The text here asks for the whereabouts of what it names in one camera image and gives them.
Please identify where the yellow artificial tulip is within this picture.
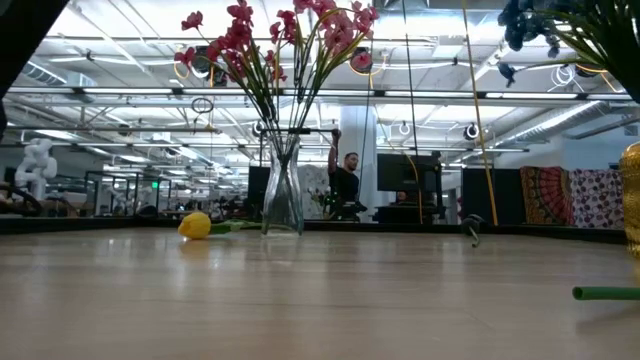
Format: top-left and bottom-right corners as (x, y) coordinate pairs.
(177, 211), (264, 241)
(572, 285), (640, 301)

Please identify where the pink flower bunch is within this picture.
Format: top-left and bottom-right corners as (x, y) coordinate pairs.
(267, 0), (380, 231)

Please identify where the red flower bunch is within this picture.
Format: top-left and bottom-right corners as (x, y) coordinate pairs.
(173, 0), (296, 231)

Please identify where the large blue flower bunch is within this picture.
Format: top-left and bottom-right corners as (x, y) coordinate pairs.
(497, 0), (640, 104)

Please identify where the clear glass vase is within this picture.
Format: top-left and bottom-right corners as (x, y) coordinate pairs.
(260, 132), (305, 237)

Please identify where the amber glass vase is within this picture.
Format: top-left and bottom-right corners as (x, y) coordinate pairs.
(618, 142), (640, 259)

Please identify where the black monitor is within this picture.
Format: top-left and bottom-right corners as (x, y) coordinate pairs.
(376, 152), (444, 194)

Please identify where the red mandala cloth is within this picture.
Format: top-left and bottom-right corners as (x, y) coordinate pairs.
(519, 165), (576, 226)

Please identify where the purple patterned cloth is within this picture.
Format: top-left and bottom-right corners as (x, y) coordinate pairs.
(569, 168), (626, 230)

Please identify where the white robot figure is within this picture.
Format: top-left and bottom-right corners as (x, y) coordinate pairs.
(13, 138), (59, 201)

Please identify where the orange vacuum cleaner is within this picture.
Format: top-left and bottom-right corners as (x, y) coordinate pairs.
(0, 182), (44, 217)

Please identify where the yellow cable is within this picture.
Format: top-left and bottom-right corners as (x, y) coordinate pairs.
(459, 0), (501, 226)

